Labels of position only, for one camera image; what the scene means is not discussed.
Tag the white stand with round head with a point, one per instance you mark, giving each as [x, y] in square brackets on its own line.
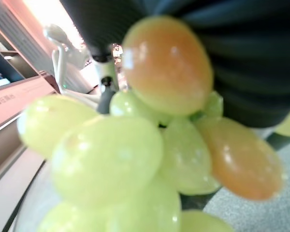
[72, 55]

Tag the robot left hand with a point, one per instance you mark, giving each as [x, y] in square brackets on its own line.
[244, 48]

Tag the wooden shelf unit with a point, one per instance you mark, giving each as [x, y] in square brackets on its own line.
[12, 60]

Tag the pink counter with lettering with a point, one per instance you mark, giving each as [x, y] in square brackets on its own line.
[17, 96]

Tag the green grape bunch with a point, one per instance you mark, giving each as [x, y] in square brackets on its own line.
[106, 157]

